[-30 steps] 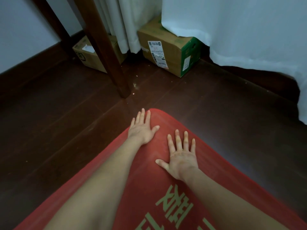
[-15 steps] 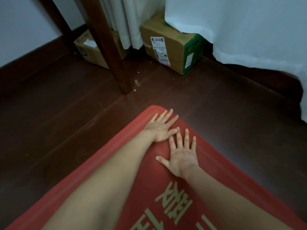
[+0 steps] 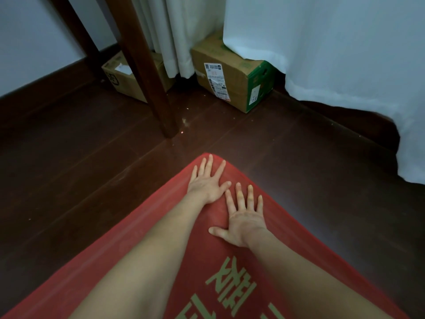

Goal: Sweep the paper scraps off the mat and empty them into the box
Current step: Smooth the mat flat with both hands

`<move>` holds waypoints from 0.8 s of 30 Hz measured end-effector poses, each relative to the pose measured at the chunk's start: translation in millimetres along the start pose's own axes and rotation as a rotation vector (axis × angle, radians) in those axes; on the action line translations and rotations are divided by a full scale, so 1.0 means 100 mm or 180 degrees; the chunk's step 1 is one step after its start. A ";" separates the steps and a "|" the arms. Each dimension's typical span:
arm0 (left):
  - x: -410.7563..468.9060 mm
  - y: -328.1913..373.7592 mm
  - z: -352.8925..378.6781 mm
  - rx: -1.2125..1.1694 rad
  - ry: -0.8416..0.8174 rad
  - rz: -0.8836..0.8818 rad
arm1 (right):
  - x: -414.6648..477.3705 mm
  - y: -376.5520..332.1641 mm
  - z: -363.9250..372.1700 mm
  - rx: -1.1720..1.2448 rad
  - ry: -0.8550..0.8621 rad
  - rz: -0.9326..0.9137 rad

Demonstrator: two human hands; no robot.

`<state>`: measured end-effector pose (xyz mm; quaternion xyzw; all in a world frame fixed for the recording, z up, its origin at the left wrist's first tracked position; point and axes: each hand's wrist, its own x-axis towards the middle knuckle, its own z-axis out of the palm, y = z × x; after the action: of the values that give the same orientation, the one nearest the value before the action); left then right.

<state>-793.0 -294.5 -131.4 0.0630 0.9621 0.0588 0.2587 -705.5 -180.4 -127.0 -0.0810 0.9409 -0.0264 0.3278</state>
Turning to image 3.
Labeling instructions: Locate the person's right forearm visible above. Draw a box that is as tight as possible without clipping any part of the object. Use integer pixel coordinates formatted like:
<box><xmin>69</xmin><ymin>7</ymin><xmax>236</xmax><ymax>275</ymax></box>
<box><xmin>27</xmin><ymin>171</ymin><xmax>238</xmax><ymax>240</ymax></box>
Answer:
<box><xmin>247</xmin><ymin>227</ymin><xmax>396</xmax><ymax>319</ymax></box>

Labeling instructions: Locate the dark wooden furniture leg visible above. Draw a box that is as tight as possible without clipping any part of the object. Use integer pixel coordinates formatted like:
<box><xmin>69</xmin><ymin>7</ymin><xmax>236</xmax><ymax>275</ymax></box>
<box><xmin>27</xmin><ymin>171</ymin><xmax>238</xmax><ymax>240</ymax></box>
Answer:
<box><xmin>104</xmin><ymin>0</ymin><xmax>180</xmax><ymax>139</ymax></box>
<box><xmin>48</xmin><ymin>0</ymin><xmax>104</xmax><ymax>75</ymax></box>

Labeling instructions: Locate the person's right hand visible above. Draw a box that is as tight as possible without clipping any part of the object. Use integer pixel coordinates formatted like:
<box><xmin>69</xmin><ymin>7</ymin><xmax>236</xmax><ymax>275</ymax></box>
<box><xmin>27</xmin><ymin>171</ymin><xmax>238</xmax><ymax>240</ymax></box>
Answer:
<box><xmin>208</xmin><ymin>182</ymin><xmax>268</xmax><ymax>249</ymax></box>

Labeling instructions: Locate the white curtain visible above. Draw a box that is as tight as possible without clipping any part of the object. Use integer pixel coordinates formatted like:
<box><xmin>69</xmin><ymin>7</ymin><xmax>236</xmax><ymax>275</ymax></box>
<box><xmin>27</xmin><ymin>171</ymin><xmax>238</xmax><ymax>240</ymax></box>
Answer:
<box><xmin>222</xmin><ymin>0</ymin><xmax>425</xmax><ymax>186</ymax></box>

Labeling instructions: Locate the cardboard box with green side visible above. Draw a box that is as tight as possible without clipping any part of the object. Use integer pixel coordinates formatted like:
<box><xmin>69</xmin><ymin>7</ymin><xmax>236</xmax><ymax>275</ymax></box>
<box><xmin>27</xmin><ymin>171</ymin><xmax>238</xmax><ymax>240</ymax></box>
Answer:
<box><xmin>190</xmin><ymin>29</ymin><xmax>278</xmax><ymax>114</ymax></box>

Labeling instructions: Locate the beige curtain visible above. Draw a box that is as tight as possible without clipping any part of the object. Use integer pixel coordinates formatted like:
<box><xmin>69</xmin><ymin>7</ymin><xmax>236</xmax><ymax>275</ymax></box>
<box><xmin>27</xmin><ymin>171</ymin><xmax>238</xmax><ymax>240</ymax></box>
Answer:
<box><xmin>131</xmin><ymin>0</ymin><xmax>226</xmax><ymax>79</ymax></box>

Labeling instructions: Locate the small brown cardboard box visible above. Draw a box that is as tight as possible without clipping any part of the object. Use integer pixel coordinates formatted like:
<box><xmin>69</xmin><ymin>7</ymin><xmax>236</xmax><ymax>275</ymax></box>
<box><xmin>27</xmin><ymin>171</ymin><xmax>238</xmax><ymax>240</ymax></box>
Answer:
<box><xmin>101</xmin><ymin>50</ymin><xmax>177</xmax><ymax>104</ymax></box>

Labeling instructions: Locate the person's left hand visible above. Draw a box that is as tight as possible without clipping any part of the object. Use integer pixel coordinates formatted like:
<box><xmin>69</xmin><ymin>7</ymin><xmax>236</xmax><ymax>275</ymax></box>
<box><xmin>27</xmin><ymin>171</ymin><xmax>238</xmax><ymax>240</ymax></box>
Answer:
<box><xmin>187</xmin><ymin>154</ymin><xmax>232</xmax><ymax>206</ymax></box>

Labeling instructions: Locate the person's left forearm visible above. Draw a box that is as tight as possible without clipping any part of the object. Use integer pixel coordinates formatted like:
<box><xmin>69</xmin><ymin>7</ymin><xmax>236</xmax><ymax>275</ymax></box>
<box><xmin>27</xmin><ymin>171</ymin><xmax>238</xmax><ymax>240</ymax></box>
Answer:
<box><xmin>68</xmin><ymin>192</ymin><xmax>208</xmax><ymax>319</ymax></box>

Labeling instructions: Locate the red doormat gold lettering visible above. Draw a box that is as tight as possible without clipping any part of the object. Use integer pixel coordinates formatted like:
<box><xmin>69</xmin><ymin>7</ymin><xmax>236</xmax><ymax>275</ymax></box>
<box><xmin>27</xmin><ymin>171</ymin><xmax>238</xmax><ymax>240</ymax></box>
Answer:
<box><xmin>1</xmin><ymin>152</ymin><xmax>411</xmax><ymax>319</ymax></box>

